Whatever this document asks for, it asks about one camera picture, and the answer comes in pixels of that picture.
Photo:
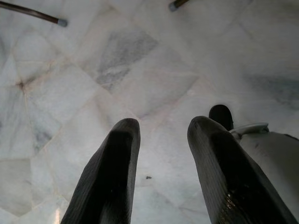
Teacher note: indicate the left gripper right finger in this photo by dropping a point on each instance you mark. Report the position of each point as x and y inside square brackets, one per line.
[224, 177]

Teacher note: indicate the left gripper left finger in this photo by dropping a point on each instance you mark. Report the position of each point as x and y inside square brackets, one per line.
[112, 168]

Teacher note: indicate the dark table leg grey cap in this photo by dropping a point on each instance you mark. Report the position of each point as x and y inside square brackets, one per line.
[177, 4]
[35, 12]

